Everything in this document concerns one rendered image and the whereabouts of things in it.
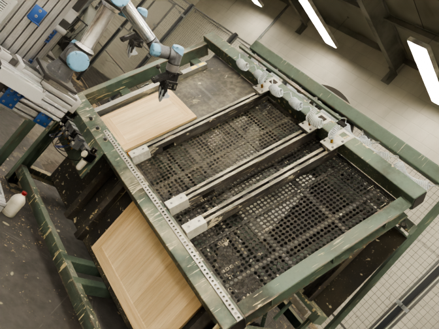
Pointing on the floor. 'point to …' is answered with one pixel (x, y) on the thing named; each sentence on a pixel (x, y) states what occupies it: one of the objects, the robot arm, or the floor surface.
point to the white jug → (14, 204)
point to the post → (16, 140)
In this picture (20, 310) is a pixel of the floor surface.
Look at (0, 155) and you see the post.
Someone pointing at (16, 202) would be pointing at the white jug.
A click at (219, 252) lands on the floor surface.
